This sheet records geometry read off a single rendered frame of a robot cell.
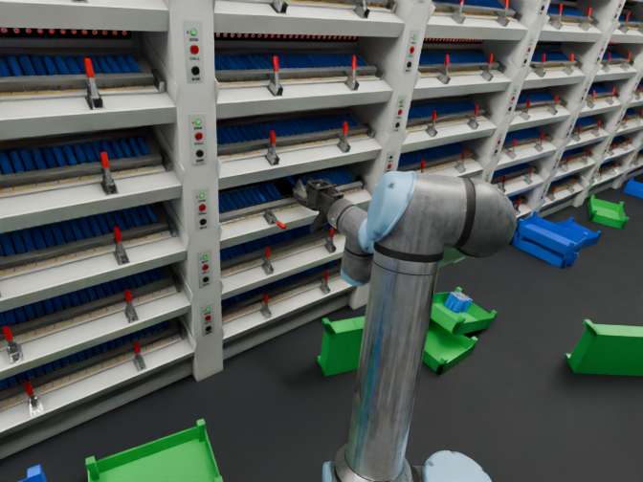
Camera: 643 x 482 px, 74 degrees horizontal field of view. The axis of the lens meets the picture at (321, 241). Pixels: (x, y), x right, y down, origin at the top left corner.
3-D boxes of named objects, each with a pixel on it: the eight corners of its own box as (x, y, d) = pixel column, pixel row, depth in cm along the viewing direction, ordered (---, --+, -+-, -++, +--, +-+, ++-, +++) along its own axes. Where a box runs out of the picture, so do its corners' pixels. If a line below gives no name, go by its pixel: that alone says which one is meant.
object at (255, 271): (361, 250, 168) (375, 228, 158) (218, 301, 134) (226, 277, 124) (333, 212, 176) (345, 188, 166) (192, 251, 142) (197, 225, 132)
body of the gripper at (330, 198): (324, 176, 133) (349, 193, 125) (321, 201, 138) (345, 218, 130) (304, 181, 128) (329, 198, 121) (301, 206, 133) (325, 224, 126)
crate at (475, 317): (450, 301, 193) (458, 286, 191) (489, 328, 180) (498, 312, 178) (413, 305, 172) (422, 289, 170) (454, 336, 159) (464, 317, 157)
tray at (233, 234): (368, 207, 158) (379, 188, 151) (216, 250, 124) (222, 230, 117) (339, 169, 166) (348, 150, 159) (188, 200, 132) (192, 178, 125)
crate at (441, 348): (472, 354, 166) (478, 339, 162) (439, 376, 155) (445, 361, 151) (414, 310, 186) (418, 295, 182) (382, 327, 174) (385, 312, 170)
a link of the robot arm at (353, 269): (378, 291, 125) (386, 256, 119) (339, 288, 125) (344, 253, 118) (374, 271, 133) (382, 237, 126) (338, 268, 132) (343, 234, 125)
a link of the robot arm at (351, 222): (362, 260, 116) (367, 230, 110) (332, 237, 123) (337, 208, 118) (386, 251, 121) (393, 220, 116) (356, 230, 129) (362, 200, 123)
